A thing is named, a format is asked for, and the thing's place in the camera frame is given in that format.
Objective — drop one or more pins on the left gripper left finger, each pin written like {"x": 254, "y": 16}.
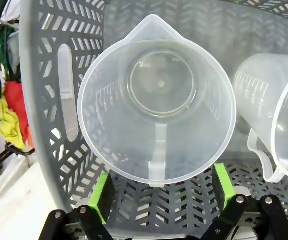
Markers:
{"x": 101, "y": 200}

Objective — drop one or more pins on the grey plastic basket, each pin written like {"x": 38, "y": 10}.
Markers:
{"x": 27, "y": 75}

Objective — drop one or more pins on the clear plastic measuring jug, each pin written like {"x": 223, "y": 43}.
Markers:
{"x": 258, "y": 75}
{"x": 158, "y": 82}

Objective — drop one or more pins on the black metal stand legs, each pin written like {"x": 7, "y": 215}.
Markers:
{"x": 1, "y": 156}

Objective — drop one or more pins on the red crumpled cloth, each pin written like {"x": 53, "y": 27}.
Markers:
{"x": 15, "y": 100}

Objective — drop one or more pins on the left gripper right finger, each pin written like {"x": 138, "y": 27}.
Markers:
{"x": 223, "y": 192}

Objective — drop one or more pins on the yellow crumpled cloth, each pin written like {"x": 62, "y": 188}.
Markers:
{"x": 7, "y": 125}

